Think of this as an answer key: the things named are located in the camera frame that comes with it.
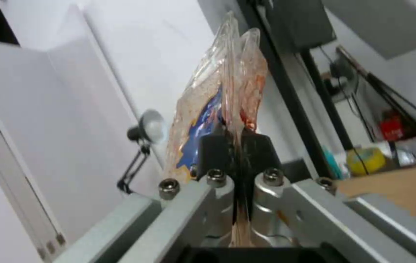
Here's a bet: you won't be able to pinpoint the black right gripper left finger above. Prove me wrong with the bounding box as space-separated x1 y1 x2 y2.
53 133 241 263

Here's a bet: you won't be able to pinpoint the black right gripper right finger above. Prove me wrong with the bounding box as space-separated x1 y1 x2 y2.
239 132 416 263

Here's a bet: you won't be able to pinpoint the clear plastic takeout bag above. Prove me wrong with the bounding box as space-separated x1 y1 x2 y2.
163 11 269 183

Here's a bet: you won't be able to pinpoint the teal striped packet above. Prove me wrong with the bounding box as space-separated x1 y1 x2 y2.
321 145 344 180

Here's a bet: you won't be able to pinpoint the black desk lamp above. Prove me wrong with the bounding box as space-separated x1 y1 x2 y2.
117 109 165 195

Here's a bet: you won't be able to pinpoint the yellow tape roll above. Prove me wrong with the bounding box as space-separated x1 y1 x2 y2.
346 147 387 177

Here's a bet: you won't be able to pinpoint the brown cardboard box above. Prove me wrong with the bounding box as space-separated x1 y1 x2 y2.
333 161 416 220

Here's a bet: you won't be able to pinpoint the red box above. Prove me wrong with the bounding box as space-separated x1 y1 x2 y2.
379 115 403 142

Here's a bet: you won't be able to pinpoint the black tripod legs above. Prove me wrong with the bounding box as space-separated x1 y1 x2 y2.
336 46 416 132

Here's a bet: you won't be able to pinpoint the white partition panel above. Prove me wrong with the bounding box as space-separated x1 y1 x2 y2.
0 37 146 263

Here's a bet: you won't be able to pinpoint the black metal frame post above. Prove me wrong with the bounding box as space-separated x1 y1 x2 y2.
237 0 355 179

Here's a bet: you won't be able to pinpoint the dark grey wall box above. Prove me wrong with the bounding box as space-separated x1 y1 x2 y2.
268 0 337 50

